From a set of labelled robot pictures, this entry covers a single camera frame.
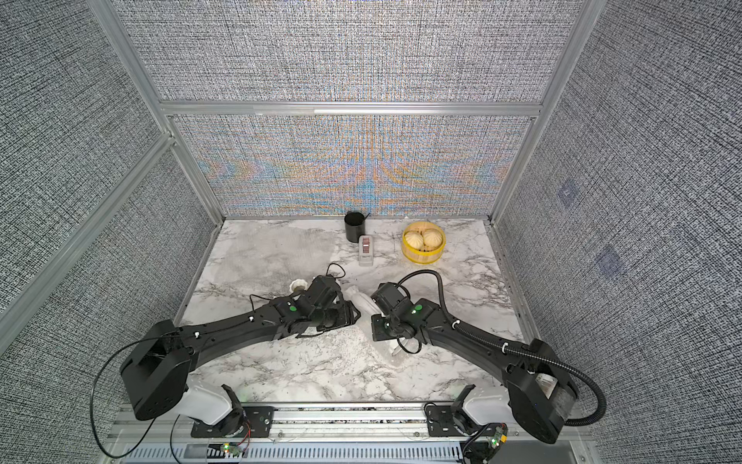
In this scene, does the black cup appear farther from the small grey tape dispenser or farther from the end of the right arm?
the end of the right arm

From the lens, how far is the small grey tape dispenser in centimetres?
106

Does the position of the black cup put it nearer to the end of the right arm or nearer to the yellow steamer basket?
the yellow steamer basket

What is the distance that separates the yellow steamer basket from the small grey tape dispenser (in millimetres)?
123

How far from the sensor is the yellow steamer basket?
1.06 m
